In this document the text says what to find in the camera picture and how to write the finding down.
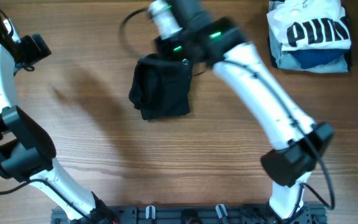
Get light blue folded jeans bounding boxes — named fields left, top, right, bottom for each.
left=268, top=0, right=350, bottom=74

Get dark blue folded garment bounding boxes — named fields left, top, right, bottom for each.
left=290, top=49, right=347, bottom=69

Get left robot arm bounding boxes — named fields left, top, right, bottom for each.
left=0, top=10, right=119, bottom=223

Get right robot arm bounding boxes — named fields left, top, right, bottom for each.
left=149, top=1, right=334, bottom=223

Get black t-shirt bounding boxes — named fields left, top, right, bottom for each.
left=129, top=54, right=194, bottom=120

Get white Puma t-shirt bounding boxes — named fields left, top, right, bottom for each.
left=267, top=0, right=352, bottom=52

